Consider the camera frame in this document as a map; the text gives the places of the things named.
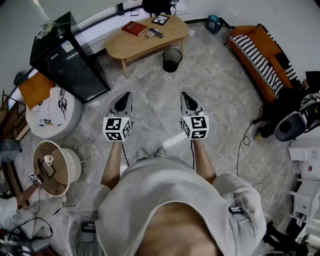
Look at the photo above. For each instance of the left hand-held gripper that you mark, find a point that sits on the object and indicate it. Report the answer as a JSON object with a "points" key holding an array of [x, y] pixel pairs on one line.
{"points": [[115, 130]]}

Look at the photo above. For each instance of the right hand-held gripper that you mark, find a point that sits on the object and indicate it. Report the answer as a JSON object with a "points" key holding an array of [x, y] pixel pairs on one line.
{"points": [[197, 126]]}

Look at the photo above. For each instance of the black mesh waste bin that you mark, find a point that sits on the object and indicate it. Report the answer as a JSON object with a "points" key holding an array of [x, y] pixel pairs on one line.
{"points": [[172, 60]]}

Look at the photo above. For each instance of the person's right forearm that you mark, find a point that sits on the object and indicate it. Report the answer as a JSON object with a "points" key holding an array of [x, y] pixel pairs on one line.
{"points": [[203, 162]]}

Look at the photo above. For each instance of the person's left forearm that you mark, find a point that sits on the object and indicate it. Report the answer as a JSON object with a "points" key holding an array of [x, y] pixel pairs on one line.
{"points": [[112, 165]]}

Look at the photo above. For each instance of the wooden coffee table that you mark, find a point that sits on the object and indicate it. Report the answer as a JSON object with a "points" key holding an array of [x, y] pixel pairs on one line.
{"points": [[130, 47]]}

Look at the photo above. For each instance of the person's left shoe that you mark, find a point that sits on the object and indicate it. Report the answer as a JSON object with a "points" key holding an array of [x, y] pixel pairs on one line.
{"points": [[141, 153]]}

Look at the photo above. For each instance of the person's shoe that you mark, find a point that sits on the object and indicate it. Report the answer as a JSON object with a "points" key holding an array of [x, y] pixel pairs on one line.
{"points": [[141, 153], [160, 152]]}

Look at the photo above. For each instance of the person's right shoe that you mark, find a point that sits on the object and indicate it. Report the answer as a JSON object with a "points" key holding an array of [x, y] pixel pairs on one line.
{"points": [[160, 152]]}

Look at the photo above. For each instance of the white printed cloth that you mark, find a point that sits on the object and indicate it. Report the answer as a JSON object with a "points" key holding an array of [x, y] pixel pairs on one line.
{"points": [[52, 107]]}

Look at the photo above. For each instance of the white paper scrap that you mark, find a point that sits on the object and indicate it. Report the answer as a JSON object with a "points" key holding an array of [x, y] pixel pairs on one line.
{"points": [[191, 32]]}

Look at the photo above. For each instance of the beige round stool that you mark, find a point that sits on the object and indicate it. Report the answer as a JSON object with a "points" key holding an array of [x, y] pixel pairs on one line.
{"points": [[72, 165]]}

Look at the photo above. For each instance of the red hardcover book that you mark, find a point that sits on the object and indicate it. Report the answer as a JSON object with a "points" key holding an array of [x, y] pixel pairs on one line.
{"points": [[134, 28]]}

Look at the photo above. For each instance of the black white striped blanket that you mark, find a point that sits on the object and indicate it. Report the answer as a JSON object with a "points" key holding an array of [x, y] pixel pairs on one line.
{"points": [[260, 60]]}

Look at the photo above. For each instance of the blue paper bag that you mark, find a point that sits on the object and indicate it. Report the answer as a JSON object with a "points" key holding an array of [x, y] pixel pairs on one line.
{"points": [[213, 25]]}

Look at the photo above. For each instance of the person's light grey shirt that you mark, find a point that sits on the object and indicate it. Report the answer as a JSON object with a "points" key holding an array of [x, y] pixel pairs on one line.
{"points": [[162, 190]]}

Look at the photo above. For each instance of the orange cushion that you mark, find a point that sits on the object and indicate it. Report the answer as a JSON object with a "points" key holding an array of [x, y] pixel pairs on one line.
{"points": [[35, 90]]}

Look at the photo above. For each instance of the black framed deer picture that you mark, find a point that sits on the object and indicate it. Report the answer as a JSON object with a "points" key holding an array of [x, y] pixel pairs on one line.
{"points": [[160, 20]]}

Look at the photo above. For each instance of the white mug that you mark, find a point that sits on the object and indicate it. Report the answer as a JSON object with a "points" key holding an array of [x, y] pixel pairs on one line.
{"points": [[48, 160]]}

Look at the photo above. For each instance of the orange sofa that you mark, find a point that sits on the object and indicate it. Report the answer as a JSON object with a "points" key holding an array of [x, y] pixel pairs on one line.
{"points": [[265, 42]]}

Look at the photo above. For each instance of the grey black office chair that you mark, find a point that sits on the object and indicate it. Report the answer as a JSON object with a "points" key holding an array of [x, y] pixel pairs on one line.
{"points": [[290, 126]]}

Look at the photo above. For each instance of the black backpack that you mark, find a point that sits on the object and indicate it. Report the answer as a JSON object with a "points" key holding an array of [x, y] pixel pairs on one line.
{"points": [[156, 6]]}

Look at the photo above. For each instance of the round white-rimmed side table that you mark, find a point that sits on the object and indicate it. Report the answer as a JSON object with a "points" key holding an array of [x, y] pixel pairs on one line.
{"points": [[53, 186]]}

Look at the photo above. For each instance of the white artificial flowers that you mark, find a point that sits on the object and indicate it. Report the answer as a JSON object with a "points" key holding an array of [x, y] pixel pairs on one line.
{"points": [[46, 27]]}

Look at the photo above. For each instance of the wooden rack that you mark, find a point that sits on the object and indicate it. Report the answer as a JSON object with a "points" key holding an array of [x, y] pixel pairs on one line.
{"points": [[11, 120]]}

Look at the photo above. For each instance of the white cardboard box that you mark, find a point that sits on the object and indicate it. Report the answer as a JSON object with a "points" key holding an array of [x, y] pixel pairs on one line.
{"points": [[303, 151]]}

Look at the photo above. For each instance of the white drawer cabinet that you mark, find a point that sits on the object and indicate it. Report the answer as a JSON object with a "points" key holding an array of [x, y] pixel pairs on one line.
{"points": [[303, 197]]}

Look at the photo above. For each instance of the thin black picture frame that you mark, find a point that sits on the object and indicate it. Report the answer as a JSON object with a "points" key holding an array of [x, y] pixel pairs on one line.
{"points": [[53, 172]]}

